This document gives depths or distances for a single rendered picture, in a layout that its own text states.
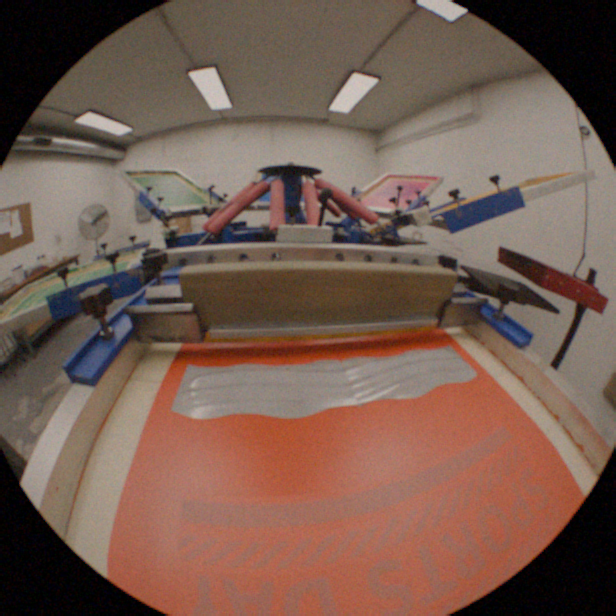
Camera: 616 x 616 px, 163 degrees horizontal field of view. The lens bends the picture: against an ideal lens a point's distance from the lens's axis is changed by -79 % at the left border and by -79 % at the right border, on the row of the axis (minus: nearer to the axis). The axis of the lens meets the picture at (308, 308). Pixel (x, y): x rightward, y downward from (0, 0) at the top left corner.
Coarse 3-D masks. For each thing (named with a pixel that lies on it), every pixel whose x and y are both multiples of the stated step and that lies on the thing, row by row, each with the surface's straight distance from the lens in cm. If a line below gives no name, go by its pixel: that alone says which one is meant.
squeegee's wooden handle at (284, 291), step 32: (192, 288) 24; (224, 288) 23; (256, 288) 23; (288, 288) 23; (320, 288) 23; (352, 288) 24; (384, 288) 26; (416, 288) 29; (448, 288) 33; (224, 320) 25; (256, 320) 24; (288, 320) 24; (320, 320) 25
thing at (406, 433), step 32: (352, 352) 28; (384, 352) 29; (448, 384) 28; (480, 384) 31; (384, 416) 21; (416, 416) 23; (448, 416) 24; (480, 416) 27; (512, 416) 30; (384, 448) 19; (416, 448) 20; (448, 448) 22; (544, 448) 31; (544, 480) 28
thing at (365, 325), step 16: (352, 320) 26; (368, 320) 27; (384, 320) 28; (400, 320) 29; (416, 320) 30; (432, 320) 32; (224, 336) 25; (240, 336) 24; (256, 336) 24; (272, 336) 24
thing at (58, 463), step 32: (480, 320) 40; (128, 352) 29; (512, 352) 37; (96, 384) 25; (544, 384) 36; (64, 416) 25; (96, 416) 25; (576, 416) 36; (64, 448) 23; (608, 448) 37; (32, 480) 24; (64, 480) 23; (64, 512) 24
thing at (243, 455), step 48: (144, 432) 23; (192, 432) 21; (240, 432) 20; (288, 432) 19; (336, 432) 19; (144, 480) 20; (192, 480) 19; (240, 480) 18; (288, 480) 17; (336, 480) 17; (144, 528) 20; (144, 576) 20
